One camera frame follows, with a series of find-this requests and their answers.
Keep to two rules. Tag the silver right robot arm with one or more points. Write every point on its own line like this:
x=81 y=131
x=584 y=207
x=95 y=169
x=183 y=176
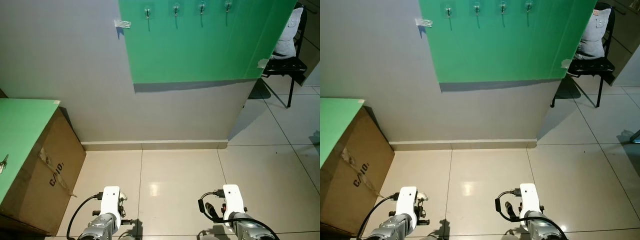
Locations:
x=250 y=230
x=545 y=230

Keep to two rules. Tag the clear adhesive metal hook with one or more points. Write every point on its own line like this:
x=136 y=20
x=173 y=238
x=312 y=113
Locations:
x=503 y=6
x=476 y=8
x=529 y=5
x=148 y=11
x=448 y=10
x=228 y=5
x=176 y=9
x=202 y=7

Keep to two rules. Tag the brown cardboard box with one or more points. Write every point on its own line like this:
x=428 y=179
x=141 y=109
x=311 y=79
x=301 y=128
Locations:
x=360 y=180
x=55 y=175

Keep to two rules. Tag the green cover sheet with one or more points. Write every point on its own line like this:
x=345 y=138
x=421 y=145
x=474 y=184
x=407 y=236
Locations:
x=25 y=135
x=337 y=125

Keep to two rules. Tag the crumpled clear tape piece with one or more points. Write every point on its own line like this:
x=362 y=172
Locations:
x=566 y=63
x=122 y=23
x=424 y=22
x=263 y=63

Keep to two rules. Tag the large green board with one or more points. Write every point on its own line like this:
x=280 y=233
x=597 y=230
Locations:
x=200 y=50
x=500 y=50

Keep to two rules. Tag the black metal chair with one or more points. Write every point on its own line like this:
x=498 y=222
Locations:
x=590 y=65
x=285 y=65

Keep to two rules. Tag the grey pillow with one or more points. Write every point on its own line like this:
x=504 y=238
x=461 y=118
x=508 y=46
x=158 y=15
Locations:
x=592 y=35
x=289 y=35

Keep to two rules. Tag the dark brown cabinet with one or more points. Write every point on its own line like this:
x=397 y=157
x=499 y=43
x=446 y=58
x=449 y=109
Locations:
x=312 y=30
x=627 y=40

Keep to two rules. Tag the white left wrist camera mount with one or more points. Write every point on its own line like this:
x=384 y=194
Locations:
x=110 y=197
x=407 y=197

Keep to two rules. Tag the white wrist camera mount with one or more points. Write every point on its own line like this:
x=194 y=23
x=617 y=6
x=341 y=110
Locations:
x=110 y=197
x=529 y=196
x=231 y=197
x=407 y=197

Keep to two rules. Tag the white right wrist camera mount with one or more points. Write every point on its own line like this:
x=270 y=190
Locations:
x=529 y=196
x=231 y=197

